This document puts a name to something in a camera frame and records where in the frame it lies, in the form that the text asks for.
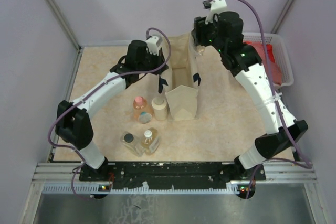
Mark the aluminium rail frame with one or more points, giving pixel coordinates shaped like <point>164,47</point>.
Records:
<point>63,178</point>

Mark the amber bottle white cap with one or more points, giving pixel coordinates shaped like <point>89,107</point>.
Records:
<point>150,140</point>

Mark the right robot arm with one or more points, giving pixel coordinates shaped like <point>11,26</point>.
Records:
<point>283,130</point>

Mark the pink cap orange bottle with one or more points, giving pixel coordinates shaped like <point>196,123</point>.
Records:
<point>140,104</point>

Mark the cream cylindrical bottle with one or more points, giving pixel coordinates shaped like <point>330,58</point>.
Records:
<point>160,108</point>

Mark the clear jar teal lid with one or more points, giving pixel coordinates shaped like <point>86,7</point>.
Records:
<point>144,117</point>

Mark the pink red cloth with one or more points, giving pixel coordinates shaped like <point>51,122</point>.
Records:
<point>275,69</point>

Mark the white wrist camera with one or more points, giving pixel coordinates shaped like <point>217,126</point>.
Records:
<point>154,44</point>
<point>215,7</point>

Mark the clear bottle black cap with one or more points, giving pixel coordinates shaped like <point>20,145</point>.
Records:
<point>132,143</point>

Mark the yellow liquid bottle white cap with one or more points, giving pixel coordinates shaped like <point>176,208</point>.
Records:
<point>199,50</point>

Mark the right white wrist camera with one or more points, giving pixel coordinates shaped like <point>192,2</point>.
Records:
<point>215,7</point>

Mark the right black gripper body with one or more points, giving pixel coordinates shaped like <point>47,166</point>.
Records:
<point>205,34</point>

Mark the beige canvas bag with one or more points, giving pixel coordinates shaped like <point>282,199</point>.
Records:
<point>180,82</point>

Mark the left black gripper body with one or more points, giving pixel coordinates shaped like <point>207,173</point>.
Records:
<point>151,61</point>

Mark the white plastic basket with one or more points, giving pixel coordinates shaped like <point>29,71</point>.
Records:
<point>280,54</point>

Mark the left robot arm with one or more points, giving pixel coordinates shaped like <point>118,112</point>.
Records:
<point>74,118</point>

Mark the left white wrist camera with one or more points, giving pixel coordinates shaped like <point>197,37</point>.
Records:
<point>154,44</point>

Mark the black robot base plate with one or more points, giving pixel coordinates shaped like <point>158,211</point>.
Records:
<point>172,175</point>

